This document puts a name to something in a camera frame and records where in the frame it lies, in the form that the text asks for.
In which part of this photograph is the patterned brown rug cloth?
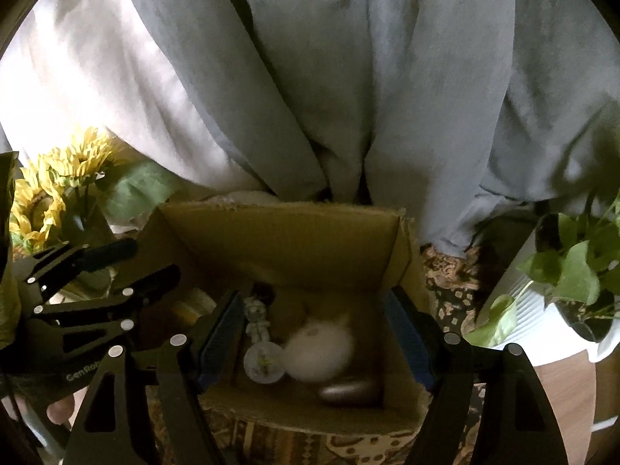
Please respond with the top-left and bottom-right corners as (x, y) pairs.
(145, 243), (488, 465)

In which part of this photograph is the white sheer curtain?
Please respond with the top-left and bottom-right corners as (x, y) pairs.
(1, 0), (261, 193)

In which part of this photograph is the grey curtain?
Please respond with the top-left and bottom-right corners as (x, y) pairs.
(131, 0), (619, 252)

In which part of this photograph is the green potted plant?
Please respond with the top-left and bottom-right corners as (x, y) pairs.
(465, 200), (619, 348)

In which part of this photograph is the person left hand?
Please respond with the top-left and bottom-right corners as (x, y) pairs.
(0, 386), (90, 429)

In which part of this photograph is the white plant pot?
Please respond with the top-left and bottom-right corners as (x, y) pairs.
(476, 232), (619, 366)

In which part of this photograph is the white round plush toy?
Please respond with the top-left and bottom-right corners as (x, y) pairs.
(282, 313), (356, 384)

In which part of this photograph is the brown cardboard box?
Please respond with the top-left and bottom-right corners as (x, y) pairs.
(113, 199), (432, 436)

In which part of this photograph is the white medic doll figurine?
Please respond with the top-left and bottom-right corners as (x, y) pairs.
(244, 297), (270, 344)

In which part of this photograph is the yellow sunflower bouquet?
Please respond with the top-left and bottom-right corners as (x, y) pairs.
(9, 127), (182, 259)

